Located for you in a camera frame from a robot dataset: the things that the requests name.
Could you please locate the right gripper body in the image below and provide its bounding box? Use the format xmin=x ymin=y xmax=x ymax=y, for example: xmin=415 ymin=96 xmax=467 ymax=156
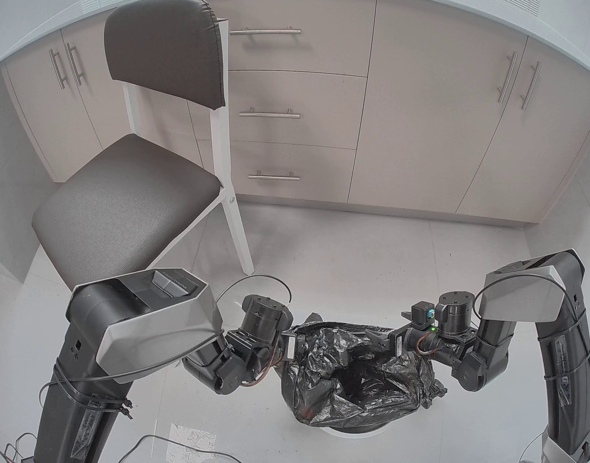
xmin=391 ymin=328 xmax=441 ymax=357

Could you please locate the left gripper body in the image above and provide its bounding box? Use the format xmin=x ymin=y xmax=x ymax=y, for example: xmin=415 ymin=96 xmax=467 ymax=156
xmin=268 ymin=331 xmax=301 ymax=369

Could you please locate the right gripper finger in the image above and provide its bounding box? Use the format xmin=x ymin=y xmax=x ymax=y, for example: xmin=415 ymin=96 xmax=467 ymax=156
xmin=365 ymin=326 xmax=396 ymax=351

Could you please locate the black plastic bag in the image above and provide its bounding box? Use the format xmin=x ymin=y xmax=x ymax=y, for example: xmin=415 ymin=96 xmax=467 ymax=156
xmin=281 ymin=312 xmax=447 ymax=428

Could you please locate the white trash bin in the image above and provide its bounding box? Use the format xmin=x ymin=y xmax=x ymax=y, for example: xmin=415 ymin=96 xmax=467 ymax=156
xmin=320 ymin=422 xmax=392 ymax=441

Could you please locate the beige cabinet with drawers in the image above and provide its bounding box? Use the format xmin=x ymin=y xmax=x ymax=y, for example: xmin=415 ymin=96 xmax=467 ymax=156
xmin=0 ymin=0 xmax=590 ymax=230

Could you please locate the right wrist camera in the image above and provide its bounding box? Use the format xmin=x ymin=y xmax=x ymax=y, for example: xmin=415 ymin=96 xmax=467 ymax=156
xmin=402 ymin=301 xmax=437 ymax=331

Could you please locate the black cable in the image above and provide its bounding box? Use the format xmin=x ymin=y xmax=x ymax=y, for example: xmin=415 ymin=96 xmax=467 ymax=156
xmin=123 ymin=433 xmax=243 ymax=463
xmin=215 ymin=276 xmax=294 ymax=307

